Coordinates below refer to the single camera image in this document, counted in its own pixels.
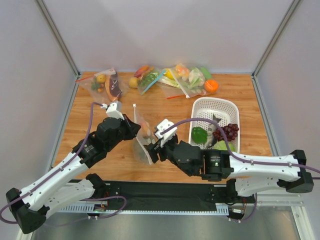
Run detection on polka dot zip bag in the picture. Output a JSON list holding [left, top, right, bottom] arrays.
[[132, 103, 156, 166]]

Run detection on green bell pepper toy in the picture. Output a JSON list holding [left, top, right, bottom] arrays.
[[191, 127, 208, 144]]

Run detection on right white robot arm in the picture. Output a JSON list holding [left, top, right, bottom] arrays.
[[144, 136, 314, 197]]

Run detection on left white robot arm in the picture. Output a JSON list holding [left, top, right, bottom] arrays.
[[6, 115, 141, 234]]

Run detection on zip bag with meat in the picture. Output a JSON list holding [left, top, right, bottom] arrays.
[[75, 68, 129, 104]]

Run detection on large zip bag vegetables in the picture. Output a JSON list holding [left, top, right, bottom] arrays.
[[156, 63, 220, 99]]

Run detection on grey fish toy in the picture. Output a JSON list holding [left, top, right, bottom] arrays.
[[204, 123, 217, 149]]

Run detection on green cabbage toy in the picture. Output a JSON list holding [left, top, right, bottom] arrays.
[[213, 140, 236, 152]]

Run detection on yellow pear toy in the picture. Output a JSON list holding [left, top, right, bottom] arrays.
[[128, 77, 139, 89]]

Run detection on red grapes toy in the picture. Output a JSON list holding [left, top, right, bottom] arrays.
[[213, 123, 239, 142]]

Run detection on steak toy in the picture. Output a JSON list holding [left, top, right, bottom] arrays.
[[105, 72, 123, 102]]

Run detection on red mango toy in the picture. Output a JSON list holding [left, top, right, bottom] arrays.
[[134, 65, 150, 78]]

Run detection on white plastic basket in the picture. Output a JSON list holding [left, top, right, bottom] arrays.
[[189, 97, 240, 154]]

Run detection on orange fruit toy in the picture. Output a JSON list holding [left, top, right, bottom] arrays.
[[204, 79, 220, 93]]

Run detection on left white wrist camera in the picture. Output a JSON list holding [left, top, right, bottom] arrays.
[[100, 100, 124, 120]]

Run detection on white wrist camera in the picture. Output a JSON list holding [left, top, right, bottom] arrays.
[[154, 118, 178, 148], [100, 100, 124, 120]]

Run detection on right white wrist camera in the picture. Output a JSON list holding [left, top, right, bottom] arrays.
[[154, 118, 178, 148]]

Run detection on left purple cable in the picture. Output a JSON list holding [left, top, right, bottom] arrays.
[[0, 101, 127, 225]]

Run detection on purple cable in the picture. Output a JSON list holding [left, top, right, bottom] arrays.
[[0, 101, 127, 225], [161, 117, 320, 222]]

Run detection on white slotted cable duct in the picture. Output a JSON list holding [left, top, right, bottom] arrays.
[[54, 202, 245, 215]]

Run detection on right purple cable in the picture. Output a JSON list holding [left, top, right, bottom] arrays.
[[161, 117, 320, 222]]

